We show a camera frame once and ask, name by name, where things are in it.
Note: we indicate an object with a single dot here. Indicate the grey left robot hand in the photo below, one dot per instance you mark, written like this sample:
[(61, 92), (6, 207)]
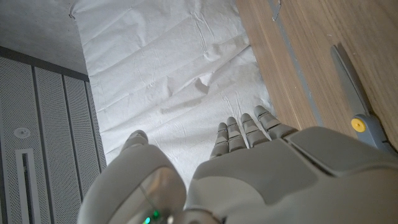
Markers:
[(280, 180)]

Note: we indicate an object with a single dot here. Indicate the white curtain cloth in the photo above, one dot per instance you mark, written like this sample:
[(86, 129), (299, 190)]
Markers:
[(161, 62)]

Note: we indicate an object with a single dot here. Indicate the linear ceiling slot light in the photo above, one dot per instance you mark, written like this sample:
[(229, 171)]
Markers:
[(20, 186)]

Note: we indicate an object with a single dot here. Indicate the round ceiling sensor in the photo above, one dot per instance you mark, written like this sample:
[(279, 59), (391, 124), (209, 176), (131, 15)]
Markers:
[(21, 132)]

